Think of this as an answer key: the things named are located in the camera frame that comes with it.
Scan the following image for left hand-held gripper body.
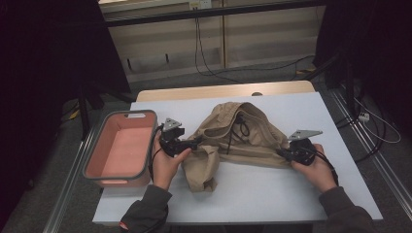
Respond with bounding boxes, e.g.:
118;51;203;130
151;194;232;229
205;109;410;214
159;117;195;158

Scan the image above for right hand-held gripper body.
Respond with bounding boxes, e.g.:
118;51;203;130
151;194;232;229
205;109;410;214
288;129;324;167

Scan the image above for khaki drawstring shorts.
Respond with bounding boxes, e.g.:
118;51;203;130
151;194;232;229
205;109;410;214
181;101;292;193

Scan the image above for pink basket with grey rim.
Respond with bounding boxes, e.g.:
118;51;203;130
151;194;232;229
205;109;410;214
82;110;160;188

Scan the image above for person's right hand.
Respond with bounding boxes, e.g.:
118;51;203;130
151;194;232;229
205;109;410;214
290;144;338;194

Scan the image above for person's left hand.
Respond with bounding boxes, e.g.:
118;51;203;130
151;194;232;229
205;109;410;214
151;132;192;192

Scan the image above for black metal stand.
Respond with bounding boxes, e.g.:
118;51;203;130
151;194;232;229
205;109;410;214
304;51;361;119

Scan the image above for black tripod stand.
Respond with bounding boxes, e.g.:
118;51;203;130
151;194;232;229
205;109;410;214
77;82;135;142

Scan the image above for beige wooden cabinet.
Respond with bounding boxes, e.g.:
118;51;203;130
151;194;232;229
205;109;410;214
98;0;326;83

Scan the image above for black curtain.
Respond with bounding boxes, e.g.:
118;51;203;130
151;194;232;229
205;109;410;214
0;0;132;227
313;0;412;137

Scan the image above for black horizontal bar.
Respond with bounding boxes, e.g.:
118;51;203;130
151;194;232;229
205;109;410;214
103;0;326;28

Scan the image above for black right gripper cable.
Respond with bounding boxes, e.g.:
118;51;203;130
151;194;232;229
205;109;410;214
310;149;339;187

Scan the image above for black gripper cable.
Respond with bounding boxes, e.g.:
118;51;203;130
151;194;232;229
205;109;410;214
148;124;164;183
310;149;339;187

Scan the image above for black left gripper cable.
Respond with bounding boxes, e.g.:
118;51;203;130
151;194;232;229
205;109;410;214
148;124;164;183

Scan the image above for black floor cable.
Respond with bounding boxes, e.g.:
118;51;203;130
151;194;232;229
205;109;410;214
334;106;388;163

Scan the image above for black hanging wall cable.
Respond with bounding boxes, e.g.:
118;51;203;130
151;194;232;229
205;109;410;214
193;8;317;83

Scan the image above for aluminium floor rail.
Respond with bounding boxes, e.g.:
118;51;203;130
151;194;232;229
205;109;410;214
42;125;101;233
328;88;412;213

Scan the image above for white floor cable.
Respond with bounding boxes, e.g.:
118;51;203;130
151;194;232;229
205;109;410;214
353;96;402;145

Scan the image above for white wall socket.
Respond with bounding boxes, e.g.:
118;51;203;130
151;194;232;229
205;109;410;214
189;0;212;10

